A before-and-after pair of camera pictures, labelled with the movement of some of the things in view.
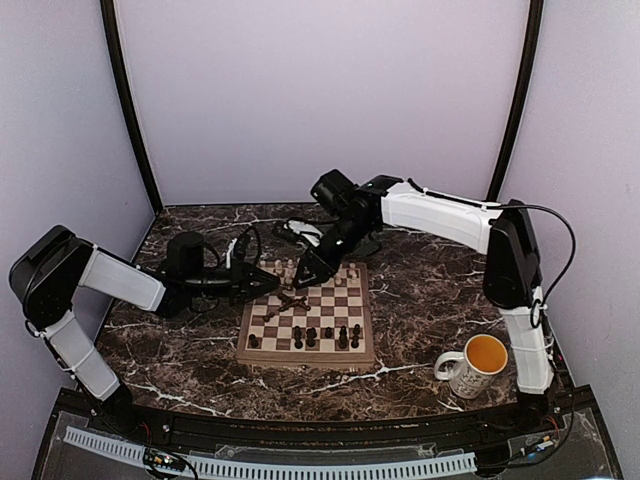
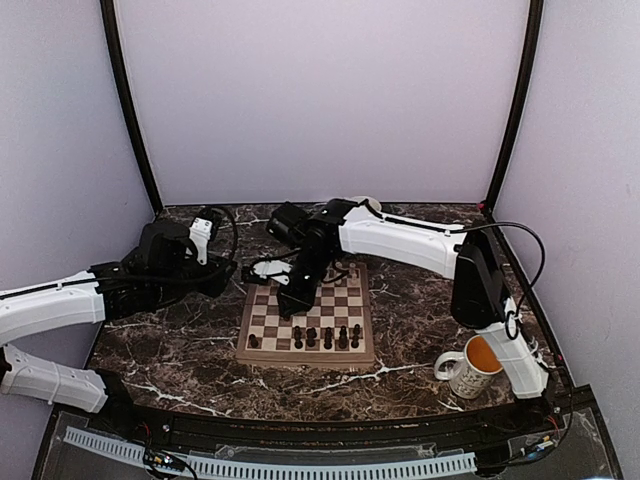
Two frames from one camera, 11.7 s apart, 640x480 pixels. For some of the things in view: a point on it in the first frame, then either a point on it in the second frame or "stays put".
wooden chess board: [325, 324] stays put
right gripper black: [321, 265] → [300, 300]
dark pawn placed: [298, 343] stays put
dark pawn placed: [311, 335] stays put
